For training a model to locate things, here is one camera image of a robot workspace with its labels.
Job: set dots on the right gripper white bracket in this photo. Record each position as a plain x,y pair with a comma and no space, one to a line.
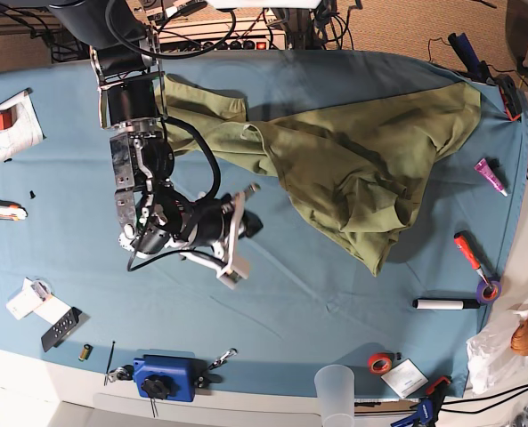
213,243

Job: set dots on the olive green t-shirt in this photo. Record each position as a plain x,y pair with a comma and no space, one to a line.
356,172

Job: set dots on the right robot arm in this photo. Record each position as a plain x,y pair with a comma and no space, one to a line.
156,219

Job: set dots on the blue table cloth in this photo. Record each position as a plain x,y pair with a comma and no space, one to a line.
306,304

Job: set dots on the silver carabiner clip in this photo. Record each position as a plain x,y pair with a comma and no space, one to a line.
221,360

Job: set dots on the translucent plastic cup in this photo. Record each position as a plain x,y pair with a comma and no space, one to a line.
334,387

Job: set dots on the black zip tie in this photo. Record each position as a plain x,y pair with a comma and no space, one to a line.
110,357

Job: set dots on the black white marker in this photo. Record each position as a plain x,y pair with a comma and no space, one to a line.
448,304

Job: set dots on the red tape roll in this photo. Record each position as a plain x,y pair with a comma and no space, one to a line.
380,363

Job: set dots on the white power strip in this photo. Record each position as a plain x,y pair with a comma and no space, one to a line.
249,34

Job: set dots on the black remote control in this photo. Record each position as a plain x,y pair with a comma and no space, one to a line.
60,330

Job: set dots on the small green battery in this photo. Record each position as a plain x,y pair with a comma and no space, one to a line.
85,352

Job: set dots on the white paper note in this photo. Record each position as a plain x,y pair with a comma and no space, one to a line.
404,379

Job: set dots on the white card packet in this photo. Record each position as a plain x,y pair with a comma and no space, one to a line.
36,296

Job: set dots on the purple tape roll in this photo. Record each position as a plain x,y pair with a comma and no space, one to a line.
488,291

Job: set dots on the purple glue tube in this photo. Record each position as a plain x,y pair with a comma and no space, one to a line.
483,168

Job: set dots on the blue orange bar clamp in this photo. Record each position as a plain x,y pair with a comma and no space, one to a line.
427,410

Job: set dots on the small red box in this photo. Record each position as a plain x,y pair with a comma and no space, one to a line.
6,120

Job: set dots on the white plastic bag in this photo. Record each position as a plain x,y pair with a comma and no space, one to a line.
490,357

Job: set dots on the black red corner clamp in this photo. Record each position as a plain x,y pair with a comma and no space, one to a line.
510,97

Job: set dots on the blue clamp mount block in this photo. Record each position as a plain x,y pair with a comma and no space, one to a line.
165,378

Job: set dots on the red handled screwdriver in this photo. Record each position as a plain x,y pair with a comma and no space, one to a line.
465,248

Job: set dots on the blue black clamp handle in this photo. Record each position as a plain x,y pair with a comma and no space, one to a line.
477,70

